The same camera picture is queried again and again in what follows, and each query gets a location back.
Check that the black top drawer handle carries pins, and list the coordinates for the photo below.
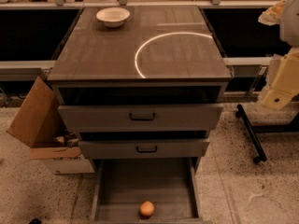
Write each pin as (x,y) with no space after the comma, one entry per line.
(148,117)

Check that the black bar with wheels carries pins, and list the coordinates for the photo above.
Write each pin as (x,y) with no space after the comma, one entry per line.
(241,114)

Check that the middle grey drawer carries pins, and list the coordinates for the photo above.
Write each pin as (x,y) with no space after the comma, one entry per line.
(126,149)

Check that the black middle drawer handle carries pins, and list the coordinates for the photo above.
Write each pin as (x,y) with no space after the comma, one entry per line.
(146,149)

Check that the open cardboard box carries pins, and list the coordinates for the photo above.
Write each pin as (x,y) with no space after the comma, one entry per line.
(39,126)

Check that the orange fruit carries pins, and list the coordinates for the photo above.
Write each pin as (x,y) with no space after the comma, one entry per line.
(146,209)

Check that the white bowl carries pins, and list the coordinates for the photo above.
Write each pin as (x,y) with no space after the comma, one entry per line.
(113,16)

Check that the black drawer handle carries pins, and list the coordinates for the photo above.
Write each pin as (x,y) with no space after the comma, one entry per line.
(148,117)
(146,149)

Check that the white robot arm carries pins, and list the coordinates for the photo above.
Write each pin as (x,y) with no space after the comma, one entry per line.
(289,25)

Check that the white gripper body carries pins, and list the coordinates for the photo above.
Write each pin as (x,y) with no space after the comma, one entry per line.
(290,21)

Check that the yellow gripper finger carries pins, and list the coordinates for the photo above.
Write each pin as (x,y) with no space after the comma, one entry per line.
(273,14)
(289,87)

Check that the top grey drawer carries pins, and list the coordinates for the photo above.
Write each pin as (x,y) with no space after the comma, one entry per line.
(115,118)

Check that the bottom open grey drawer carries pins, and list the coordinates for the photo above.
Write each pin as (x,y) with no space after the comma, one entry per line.
(123,185)

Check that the grey drawer cabinet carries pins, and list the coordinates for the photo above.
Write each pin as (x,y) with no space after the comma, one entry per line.
(160,56)

